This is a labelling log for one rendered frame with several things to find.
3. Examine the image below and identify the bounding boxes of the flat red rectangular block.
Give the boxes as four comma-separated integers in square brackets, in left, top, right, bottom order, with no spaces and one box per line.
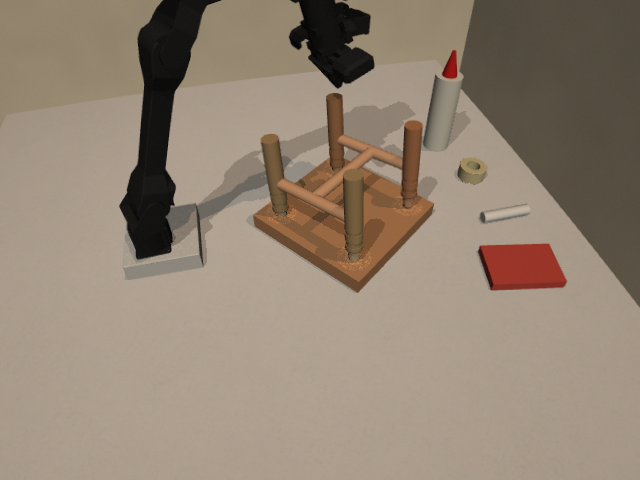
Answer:
[478,244,567,291]

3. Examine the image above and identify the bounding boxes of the brown wooden stool legs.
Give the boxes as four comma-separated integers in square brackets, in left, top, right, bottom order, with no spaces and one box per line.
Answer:
[261,93,423,262]

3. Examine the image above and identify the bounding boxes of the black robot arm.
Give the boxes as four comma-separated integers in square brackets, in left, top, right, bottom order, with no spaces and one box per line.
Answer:
[119,0,371,259]

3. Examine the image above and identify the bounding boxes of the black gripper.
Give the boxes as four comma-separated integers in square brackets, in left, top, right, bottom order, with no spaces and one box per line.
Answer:
[289,11,375,89]

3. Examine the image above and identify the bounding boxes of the brown wooden stool seat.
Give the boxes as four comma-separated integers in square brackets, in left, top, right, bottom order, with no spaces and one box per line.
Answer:
[253,157,434,293]

